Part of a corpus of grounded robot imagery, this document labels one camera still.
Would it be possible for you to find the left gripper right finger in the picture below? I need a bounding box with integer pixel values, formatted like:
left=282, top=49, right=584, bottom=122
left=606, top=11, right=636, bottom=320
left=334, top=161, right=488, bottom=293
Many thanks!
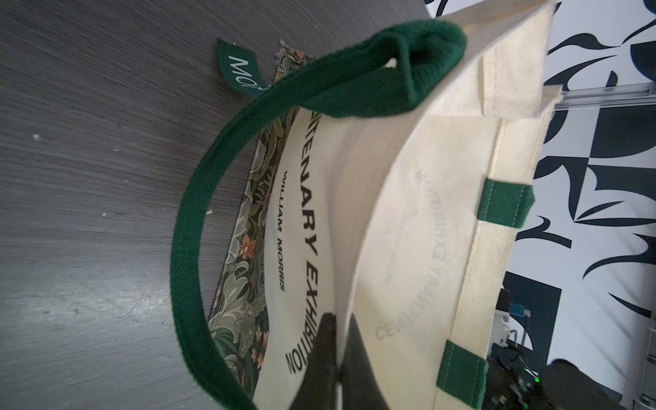
left=340, top=314, right=390, bottom=410

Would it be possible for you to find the cream canvas tote bag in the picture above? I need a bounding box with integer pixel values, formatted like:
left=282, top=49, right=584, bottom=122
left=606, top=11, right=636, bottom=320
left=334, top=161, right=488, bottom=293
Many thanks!
left=170, top=1, right=561, bottom=409

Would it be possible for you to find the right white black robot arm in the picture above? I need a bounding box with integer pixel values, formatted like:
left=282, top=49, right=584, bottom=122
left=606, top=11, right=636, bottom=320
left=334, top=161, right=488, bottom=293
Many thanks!
left=481, top=360, right=623, bottom=409

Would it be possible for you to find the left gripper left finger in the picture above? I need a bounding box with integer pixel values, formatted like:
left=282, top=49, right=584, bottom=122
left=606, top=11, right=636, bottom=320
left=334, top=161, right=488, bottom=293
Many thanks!
left=290, top=314, right=338, bottom=410

